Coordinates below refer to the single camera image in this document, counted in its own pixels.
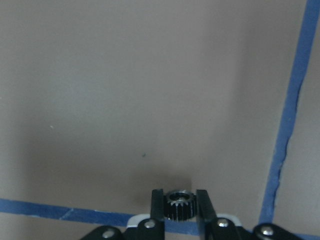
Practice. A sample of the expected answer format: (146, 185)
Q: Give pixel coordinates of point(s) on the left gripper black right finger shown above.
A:
(205, 216)

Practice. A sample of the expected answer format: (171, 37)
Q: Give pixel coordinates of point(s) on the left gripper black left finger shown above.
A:
(157, 214)

